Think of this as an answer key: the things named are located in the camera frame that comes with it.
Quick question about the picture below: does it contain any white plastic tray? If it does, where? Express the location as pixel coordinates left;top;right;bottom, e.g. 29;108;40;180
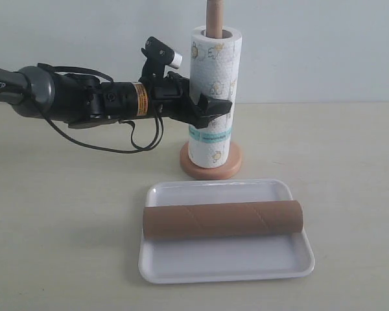
138;178;315;284

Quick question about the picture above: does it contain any printed paper towel roll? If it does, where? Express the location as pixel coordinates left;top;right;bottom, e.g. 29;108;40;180
189;26;242;168

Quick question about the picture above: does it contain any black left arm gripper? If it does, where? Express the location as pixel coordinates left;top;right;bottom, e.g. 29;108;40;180
144;71;232;129

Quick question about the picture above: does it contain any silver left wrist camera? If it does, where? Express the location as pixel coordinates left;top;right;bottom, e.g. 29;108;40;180
141;36;183;79

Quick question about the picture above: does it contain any brown cardboard tube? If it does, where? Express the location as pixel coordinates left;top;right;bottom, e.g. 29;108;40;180
143;200;304;240

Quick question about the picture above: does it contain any wooden paper towel holder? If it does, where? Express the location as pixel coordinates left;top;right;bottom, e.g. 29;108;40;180
180;1;242;180

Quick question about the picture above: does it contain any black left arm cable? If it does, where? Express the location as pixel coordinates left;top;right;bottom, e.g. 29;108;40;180
19;63;165;155

